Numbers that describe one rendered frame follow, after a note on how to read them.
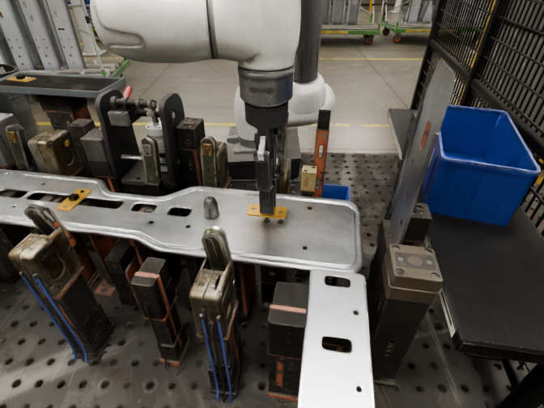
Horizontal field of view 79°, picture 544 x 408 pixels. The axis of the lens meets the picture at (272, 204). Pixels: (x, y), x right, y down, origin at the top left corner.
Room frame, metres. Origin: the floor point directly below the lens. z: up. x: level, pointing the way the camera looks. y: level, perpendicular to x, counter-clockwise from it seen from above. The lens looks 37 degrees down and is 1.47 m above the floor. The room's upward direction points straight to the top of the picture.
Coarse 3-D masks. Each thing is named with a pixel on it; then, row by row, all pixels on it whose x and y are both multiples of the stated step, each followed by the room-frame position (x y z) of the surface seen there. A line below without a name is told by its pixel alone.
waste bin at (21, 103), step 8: (0, 64) 2.99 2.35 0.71; (0, 72) 2.83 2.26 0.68; (8, 72) 2.72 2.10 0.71; (16, 72) 2.81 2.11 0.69; (16, 96) 2.70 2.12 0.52; (24, 96) 2.83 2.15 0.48; (16, 104) 2.69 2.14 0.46; (24, 104) 2.77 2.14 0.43; (16, 112) 2.67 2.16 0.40; (24, 112) 2.74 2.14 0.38; (24, 120) 2.71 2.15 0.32; (32, 120) 2.80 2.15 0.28; (24, 128) 2.68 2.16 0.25; (32, 128) 2.76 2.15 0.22; (32, 136) 2.72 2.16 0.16
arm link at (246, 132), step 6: (234, 102) 1.27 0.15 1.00; (240, 102) 1.22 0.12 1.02; (234, 108) 1.25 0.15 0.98; (240, 108) 1.21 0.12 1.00; (240, 114) 1.21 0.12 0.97; (240, 120) 1.22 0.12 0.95; (240, 126) 1.22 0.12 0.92; (246, 126) 1.21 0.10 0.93; (252, 126) 1.20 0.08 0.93; (240, 132) 1.23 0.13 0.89; (246, 132) 1.21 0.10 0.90; (252, 132) 1.20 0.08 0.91; (246, 138) 1.21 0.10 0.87; (252, 138) 1.21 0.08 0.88
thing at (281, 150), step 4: (284, 124) 0.69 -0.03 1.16; (280, 128) 0.70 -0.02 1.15; (284, 128) 0.69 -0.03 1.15; (280, 132) 0.70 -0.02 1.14; (284, 132) 0.69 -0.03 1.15; (280, 136) 0.70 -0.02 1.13; (284, 136) 0.69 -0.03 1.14; (280, 140) 0.70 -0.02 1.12; (284, 140) 0.68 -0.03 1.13; (280, 144) 0.69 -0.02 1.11; (284, 144) 0.68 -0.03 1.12; (280, 148) 0.69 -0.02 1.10; (284, 148) 0.68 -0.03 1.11; (280, 152) 0.69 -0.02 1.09; (284, 152) 0.68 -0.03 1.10; (284, 156) 0.68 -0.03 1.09; (284, 160) 0.68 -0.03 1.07
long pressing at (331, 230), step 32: (32, 192) 0.66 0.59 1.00; (64, 192) 0.66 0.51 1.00; (96, 192) 0.66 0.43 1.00; (192, 192) 0.66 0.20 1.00; (224, 192) 0.66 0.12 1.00; (256, 192) 0.65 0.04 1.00; (32, 224) 0.54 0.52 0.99; (64, 224) 0.54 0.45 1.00; (96, 224) 0.54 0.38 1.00; (128, 224) 0.54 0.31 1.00; (160, 224) 0.54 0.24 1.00; (192, 224) 0.54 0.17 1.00; (224, 224) 0.54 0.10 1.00; (256, 224) 0.54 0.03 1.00; (288, 224) 0.54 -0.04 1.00; (320, 224) 0.54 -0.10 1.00; (352, 224) 0.54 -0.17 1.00; (192, 256) 0.45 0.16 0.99; (256, 256) 0.45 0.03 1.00; (288, 256) 0.44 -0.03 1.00; (320, 256) 0.44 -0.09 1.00; (352, 256) 0.44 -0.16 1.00
